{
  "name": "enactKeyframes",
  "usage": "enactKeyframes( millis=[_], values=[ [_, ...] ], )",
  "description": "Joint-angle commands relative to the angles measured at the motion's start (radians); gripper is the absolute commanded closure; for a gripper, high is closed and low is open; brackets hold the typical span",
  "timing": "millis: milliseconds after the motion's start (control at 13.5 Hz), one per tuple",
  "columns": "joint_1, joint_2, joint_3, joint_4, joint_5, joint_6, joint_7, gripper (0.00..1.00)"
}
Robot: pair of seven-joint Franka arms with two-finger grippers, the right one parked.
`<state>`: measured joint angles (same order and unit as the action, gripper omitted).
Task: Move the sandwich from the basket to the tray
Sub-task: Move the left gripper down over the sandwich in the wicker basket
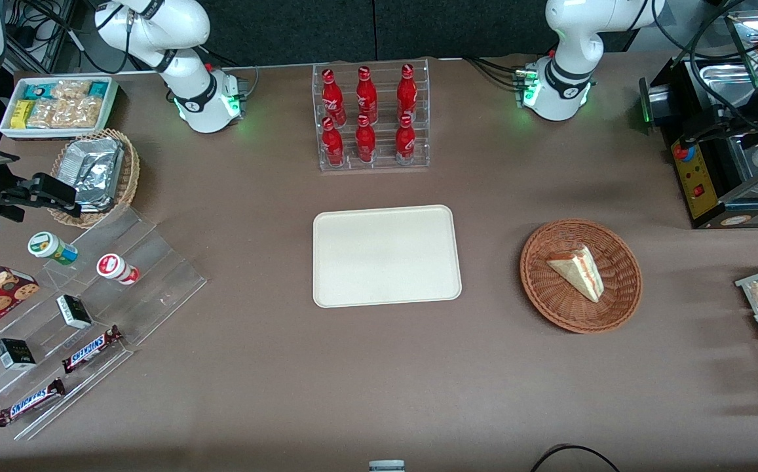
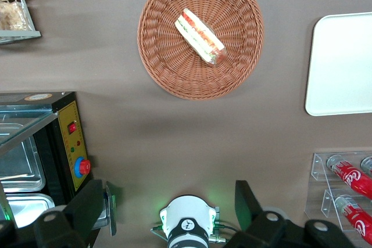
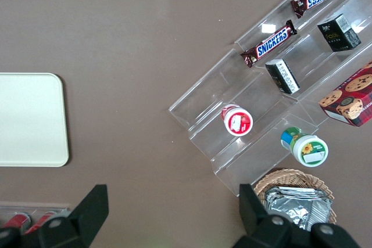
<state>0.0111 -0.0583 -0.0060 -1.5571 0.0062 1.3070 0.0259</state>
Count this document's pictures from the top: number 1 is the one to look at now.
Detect triangular sandwich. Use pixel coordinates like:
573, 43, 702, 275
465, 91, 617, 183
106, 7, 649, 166
546, 245, 605, 304

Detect small brown wicker basket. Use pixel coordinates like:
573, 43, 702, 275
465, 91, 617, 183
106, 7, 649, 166
50, 128, 140, 229

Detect large brown wicker basket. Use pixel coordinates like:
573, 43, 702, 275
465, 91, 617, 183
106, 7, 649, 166
520, 218, 643, 334

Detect cream plastic serving tray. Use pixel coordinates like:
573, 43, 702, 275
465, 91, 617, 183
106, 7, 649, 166
313, 205, 463, 309

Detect silver foil pack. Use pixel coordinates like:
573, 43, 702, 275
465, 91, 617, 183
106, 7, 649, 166
74, 190, 121, 212
58, 139, 124, 197

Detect green capped white cup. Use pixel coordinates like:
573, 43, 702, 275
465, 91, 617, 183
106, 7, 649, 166
28, 231, 79, 266

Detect black food warmer cabinet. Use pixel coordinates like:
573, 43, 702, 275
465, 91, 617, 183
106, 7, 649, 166
639, 10, 758, 230

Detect red capped white cup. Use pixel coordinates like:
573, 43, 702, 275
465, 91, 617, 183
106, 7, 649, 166
96, 253, 140, 285

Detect clear bag of crackers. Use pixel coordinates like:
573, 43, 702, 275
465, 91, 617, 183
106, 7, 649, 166
51, 79, 92, 101
61, 96, 103, 128
27, 98, 65, 129

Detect white rectangular snack bin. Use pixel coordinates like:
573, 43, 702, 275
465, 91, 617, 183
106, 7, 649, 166
0, 77, 119, 140

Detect clear acrylic stepped display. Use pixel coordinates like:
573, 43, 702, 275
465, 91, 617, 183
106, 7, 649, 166
0, 206, 208, 441

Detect small black box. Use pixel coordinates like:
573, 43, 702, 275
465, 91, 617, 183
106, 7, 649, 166
0, 338, 37, 371
56, 294, 93, 330

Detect yellow snack packet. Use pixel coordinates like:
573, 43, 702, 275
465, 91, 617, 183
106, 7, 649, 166
10, 100, 36, 130

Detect brown snickers bar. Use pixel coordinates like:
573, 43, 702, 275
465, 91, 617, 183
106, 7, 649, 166
0, 378, 66, 427
61, 325, 124, 374

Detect red cola bottle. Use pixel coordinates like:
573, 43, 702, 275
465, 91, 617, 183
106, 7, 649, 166
356, 66, 378, 123
355, 115, 377, 163
395, 113, 416, 165
322, 68, 347, 127
397, 64, 418, 123
322, 117, 345, 166

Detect clear acrylic bottle rack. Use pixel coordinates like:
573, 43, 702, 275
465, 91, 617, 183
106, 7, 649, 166
312, 59, 430, 172

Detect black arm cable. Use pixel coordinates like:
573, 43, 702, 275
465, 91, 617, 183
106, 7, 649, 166
651, 0, 756, 132

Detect black cable bundle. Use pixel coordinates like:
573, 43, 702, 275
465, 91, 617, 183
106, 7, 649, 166
9, 0, 132, 74

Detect black base cables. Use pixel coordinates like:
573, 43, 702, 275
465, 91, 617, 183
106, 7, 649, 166
463, 56, 527, 90

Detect black cable loop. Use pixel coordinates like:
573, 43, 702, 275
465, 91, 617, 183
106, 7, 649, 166
529, 444, 622, 472

